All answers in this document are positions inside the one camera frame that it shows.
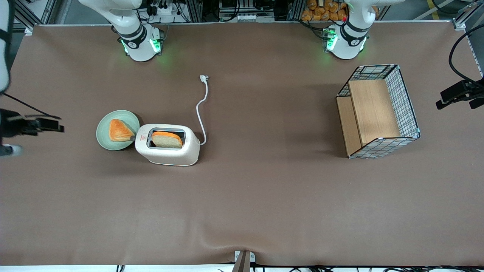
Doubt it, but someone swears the white toaster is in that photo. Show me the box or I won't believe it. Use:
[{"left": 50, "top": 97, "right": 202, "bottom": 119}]
[{"left": 130, "top": 124, "right": 201, "bottom": 167}]

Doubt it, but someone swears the aluminium frame profile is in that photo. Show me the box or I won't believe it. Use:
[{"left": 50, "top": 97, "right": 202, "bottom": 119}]
[
  {"left": 9, "top": 0, "right": 57, "bottom": 31},
  {"left": 452, "top": 0, "right": 484, "bottom": 31}
]

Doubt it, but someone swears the white toaster power cord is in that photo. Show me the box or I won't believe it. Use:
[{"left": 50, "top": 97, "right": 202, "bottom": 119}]
[{"left": 196, "top": 75, "right": 210, "bottom": 146}]

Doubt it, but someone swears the bag of orange buns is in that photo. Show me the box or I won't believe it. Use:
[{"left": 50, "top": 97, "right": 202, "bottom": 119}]
[{"left": 301, "top": 0, "right": 348, "bottom": 22}]

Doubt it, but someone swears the brown table cloth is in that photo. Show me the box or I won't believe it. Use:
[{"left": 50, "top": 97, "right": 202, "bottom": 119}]
[{"left": 0, "top": 21, "right": 484, "bottom": 267}]

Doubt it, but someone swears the bread slice with orange crust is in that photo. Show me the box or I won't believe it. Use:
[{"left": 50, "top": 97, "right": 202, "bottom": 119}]
[{"left": 151, "top": 131, "right": 183, "bottom": 149}]

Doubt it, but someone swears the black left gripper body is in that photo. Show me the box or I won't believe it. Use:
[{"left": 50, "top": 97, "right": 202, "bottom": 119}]
[{"left": 468, "top": 75, "right": 484, "bottom": 110}]

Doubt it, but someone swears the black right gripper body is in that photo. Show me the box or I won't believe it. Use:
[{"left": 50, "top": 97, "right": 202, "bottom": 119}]
[{"left": 0, "top": 109, "right": 28, "bottom": 138}]

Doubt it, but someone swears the pale green plate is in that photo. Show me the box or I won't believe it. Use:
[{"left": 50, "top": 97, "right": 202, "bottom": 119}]
[{"left": 96, "top": 110, "right": 141, "bottom": 151}]

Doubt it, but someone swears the white power strip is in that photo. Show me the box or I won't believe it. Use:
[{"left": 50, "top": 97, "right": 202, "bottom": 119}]
[{"left": 148, "top": 3, "right": 179, "bottom": 16}]

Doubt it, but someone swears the wire mesh basket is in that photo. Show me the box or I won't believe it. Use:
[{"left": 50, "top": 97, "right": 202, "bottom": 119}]
[{"left": 336, "top": 63, "right": 421, "bottom": 159}]

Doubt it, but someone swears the orange triangular pastry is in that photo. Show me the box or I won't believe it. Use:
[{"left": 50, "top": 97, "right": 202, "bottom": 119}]
[{"left": 109, "top": 119, "right": 135, "bottom": 142}]

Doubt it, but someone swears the metal table edge bracket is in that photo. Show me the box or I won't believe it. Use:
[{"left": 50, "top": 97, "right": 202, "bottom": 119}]
[{"left": 231, "top": 250, "right": 256, "bottom": 272}]

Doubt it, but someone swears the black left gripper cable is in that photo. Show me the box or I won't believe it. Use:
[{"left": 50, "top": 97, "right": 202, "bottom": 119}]
[{"left": 448, "top": 24, "right": 484, "bottom": 85}]

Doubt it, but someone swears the wooden stepped shelf insert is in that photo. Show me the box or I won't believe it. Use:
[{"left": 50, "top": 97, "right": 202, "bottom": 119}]
[{"left": 336, "top": 79, "right": 402, "bottom": 156}]

